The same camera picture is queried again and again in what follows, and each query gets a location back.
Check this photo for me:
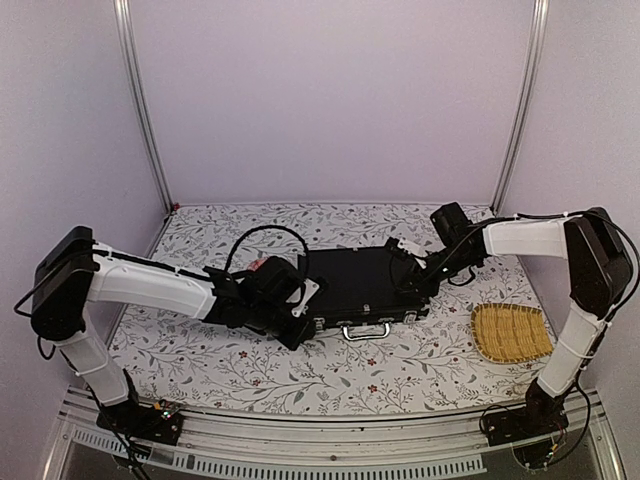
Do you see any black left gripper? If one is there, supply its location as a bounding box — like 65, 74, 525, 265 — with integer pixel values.
248, 301, 317, 353

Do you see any black poker case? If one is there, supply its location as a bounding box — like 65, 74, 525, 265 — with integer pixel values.
297, 247, 429, 332

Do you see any left aluminium frame post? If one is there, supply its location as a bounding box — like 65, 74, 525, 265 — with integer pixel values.
113, 0, 175, 215

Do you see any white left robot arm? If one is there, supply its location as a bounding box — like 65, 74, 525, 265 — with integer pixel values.
14, 226, 321, 434

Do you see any woven bamboo tray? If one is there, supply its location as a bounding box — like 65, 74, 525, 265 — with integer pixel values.
470, 303, 553, 364

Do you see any front aluminium rail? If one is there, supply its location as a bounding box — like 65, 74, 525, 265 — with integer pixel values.
43, 388, 631, 479

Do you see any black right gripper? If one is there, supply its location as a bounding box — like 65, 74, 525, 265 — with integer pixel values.
393, 245, 477, 299

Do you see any right aluminium frame post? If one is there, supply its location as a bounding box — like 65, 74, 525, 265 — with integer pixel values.
490, 0, 550, 214

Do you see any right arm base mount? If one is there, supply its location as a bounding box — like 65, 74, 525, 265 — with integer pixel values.
479, 381, 569, 470

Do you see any chrome case handle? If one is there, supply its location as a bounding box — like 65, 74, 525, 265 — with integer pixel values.
341, 323, 391, 342

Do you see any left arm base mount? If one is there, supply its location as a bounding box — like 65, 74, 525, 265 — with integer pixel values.
96, 372, 184, 446

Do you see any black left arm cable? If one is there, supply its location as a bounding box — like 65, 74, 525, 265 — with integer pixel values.
224, 224, 311, 274

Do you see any aluminium frame post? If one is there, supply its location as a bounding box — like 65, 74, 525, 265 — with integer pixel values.
113, 0, 175, 215
490, 0, 550, 214

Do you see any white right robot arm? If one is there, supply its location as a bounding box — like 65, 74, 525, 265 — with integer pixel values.
385, 203, 639, 398

